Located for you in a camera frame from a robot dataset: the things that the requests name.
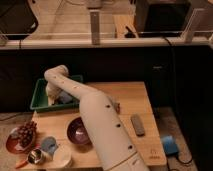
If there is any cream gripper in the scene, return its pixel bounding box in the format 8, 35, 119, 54
46, 82, 61, 106

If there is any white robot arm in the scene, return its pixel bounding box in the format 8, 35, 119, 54
44, 65, 150, 171

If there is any blue cup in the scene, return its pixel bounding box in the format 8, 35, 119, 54
41, 137, 58, 155

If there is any white paper cup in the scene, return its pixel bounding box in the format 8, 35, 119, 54
53, 145, 72, 168

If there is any steel measuring cup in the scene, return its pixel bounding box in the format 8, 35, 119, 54
15, 148, 45, 169

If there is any blue grey sponge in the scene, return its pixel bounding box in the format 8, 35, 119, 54
58, 92, 73, 104

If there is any green plastic bin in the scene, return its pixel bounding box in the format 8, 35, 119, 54
30, 78, 79, 113

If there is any purple bowl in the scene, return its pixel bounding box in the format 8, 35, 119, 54
67, 117, 90, 145

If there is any bunch of dark grapes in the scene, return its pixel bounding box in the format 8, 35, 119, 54
18, 121, 37, 148

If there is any red plate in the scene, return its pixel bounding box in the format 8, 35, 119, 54
6, 128, 36, 154

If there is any grey remote block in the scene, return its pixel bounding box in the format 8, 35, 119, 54
131, 114, 145, 136

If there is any black cable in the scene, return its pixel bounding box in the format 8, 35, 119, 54
166, 154, 194, 171

